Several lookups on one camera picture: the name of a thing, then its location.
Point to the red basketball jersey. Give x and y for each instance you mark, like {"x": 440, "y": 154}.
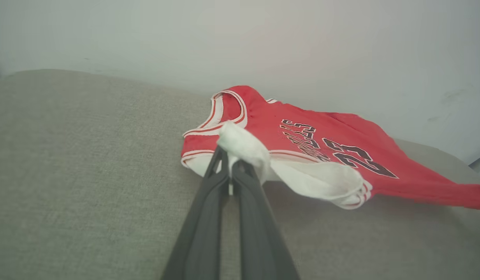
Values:
{"x": 263, "y": 112}

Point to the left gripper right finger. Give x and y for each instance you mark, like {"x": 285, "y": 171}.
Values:
{"x": 259, "y": 241}

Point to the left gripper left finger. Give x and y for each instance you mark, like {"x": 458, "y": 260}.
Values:
{"x": 203, "y": 233}

